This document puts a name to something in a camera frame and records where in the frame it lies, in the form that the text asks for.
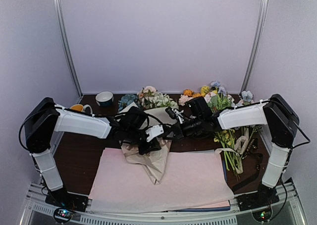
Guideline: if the white hydrangea green leaf bunch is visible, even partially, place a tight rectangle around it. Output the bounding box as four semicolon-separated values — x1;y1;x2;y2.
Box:
144;92;178;110

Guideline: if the pink flower long stem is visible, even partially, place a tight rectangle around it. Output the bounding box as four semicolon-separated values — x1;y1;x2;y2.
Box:
137;86;158;99

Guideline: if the white bowl with dark outside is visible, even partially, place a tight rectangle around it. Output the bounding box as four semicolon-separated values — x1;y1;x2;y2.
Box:
95;91;114;107

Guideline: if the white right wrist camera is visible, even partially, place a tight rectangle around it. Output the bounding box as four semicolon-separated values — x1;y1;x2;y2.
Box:
165;107;185;124

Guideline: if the front aluminium rail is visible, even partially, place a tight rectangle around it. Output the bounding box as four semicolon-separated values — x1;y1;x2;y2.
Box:
18;182;307;225

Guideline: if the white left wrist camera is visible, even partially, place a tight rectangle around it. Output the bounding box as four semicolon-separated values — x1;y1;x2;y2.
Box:
145;125;164;142

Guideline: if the pile of fake flowers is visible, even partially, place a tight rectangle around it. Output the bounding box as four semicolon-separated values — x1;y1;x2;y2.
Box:
178;80;263;178

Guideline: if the cream ribbon on flower pile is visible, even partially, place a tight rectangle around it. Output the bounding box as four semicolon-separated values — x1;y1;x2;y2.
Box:
214;128;250;175

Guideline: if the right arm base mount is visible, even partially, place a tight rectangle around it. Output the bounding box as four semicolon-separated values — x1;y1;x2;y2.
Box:
237;192;280;223

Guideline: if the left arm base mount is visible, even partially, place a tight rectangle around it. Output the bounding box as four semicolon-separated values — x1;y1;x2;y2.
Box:
45;193;88;224

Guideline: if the left aluminium frame post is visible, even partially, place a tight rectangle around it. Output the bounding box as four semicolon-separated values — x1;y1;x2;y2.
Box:
53;0;83;98

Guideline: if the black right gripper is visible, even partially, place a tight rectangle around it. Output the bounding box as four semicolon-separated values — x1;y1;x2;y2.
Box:
167;115;204;140

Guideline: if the stack of pastel paper sheets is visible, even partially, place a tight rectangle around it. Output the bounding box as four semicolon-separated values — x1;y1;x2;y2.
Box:
89;148;234;213

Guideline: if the aluminium frame post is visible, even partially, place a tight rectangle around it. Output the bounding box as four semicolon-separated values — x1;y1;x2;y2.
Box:
53;0;83;98
240;0;269;92

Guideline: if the right aluminium frame post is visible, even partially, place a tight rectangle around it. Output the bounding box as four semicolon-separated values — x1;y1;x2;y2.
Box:
240;0;269;92

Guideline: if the grey-white wrapping paper sheet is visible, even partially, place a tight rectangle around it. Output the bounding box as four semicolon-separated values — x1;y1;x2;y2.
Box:
121;107;176;185

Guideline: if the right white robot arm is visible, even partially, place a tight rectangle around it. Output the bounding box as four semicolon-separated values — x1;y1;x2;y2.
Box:
166;94;299;206

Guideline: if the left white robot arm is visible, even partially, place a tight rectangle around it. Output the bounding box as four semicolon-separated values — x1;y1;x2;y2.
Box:
19;97;164;207

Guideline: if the patterned mug with yellow inside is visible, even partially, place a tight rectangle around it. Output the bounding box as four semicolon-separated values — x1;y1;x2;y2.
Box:
70;104;93;114

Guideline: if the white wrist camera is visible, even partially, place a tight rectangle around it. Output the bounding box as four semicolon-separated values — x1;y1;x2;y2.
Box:
145;125;164;142
165;107;185;124

